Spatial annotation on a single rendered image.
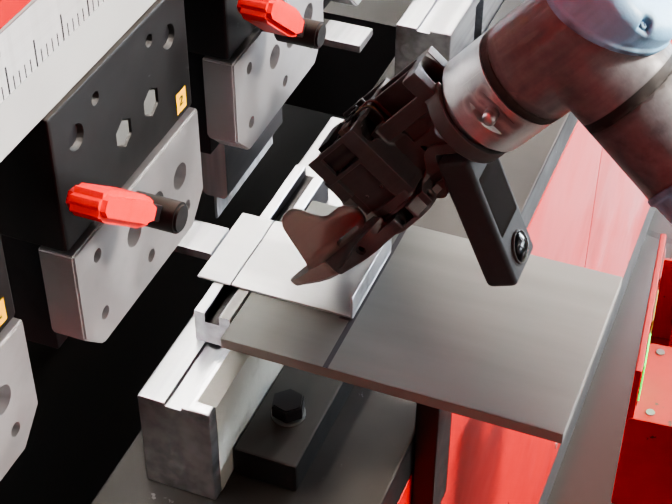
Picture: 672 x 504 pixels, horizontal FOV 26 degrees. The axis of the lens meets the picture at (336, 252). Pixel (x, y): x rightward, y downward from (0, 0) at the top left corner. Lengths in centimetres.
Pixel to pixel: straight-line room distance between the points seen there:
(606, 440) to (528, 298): 129
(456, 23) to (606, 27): 62
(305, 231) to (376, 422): 20
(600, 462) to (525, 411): 134
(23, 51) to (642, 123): 40
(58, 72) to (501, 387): 46
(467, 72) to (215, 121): 17
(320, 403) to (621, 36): 43
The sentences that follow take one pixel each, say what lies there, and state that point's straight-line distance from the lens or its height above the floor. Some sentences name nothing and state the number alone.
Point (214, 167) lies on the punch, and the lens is 104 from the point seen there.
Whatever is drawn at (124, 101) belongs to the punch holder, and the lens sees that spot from 80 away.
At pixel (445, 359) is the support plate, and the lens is 107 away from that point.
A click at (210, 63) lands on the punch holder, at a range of 92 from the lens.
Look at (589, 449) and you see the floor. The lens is 239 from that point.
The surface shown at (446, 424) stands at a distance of 120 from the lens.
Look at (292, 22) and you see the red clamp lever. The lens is 90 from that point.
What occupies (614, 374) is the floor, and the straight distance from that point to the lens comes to 252.
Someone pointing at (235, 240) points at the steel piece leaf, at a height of 100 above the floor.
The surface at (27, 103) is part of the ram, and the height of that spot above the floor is 136.
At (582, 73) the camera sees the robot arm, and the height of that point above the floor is 125.
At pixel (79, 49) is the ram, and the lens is 75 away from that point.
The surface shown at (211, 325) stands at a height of 99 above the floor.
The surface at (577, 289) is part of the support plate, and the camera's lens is 114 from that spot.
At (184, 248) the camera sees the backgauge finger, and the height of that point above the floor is 100.
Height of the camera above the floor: 175
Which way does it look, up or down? 40 degrees down
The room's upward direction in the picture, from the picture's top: straight up
